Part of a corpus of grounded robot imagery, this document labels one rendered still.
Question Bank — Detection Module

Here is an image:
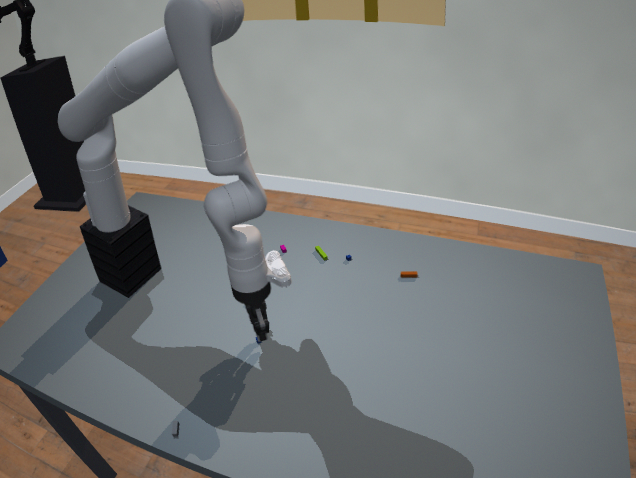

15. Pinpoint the lime green rod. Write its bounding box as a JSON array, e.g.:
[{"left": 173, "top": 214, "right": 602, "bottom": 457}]
[{"left": 315, "top": 246, "right": 328, "bottom": 260}]

